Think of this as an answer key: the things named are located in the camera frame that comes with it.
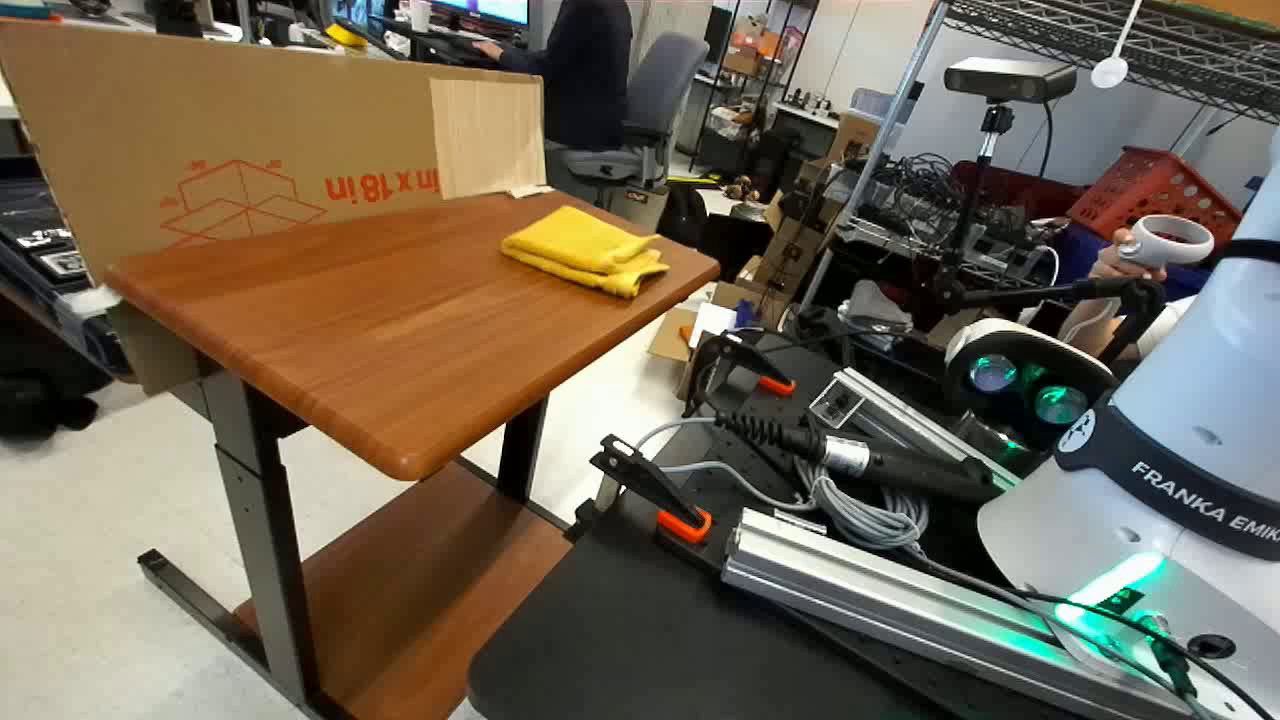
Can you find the wooden lower table board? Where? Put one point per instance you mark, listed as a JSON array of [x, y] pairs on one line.
[[415, 585]]

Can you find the grey metal table frame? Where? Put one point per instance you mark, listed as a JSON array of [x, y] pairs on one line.
[[261, 533]]

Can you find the white hanging round lamp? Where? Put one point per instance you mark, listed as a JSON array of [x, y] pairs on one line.
[[1109, 70]]

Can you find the operator hand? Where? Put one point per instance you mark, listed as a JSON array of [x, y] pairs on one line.
[[1118, 271]]

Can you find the small open cardboard box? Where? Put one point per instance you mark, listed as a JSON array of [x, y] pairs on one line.
[[721, 314]]

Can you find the black device with green lights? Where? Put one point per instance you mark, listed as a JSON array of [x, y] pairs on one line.
[[1026, 381]]

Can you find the large brown cardboard box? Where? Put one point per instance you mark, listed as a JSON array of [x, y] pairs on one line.
[[203, 120]]

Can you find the grey office chair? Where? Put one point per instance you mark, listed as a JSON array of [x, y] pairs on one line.
[[662, 81]]

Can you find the yellow towel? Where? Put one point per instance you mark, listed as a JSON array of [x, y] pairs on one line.
[[583, 245]]

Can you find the red plastic crate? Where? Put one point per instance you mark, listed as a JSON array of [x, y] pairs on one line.
[[1148, 195]]

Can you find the black camera stand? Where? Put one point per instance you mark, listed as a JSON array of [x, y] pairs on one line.
[[983, 184]]

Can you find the computer monitor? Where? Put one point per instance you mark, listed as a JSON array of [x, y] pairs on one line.
[[487, 10]]

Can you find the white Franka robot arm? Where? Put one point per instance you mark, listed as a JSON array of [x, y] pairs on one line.
[[1175, 441]]

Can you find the dark red bin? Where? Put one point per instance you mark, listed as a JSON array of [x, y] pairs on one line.
[[1014, 184]]

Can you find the blue plastic bin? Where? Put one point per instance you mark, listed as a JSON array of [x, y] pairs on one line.
[[1084, 254]]

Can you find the silver metal box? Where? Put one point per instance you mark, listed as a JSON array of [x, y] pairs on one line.
[[886, 406]]

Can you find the black stereo camera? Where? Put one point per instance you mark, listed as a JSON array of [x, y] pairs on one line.
[[1011, 76]]

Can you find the person in dark clothes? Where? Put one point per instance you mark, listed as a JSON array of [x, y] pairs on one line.
[[585, 81]]

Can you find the aluminium extrusion rail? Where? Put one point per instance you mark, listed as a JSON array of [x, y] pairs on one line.
[[906, 600]]

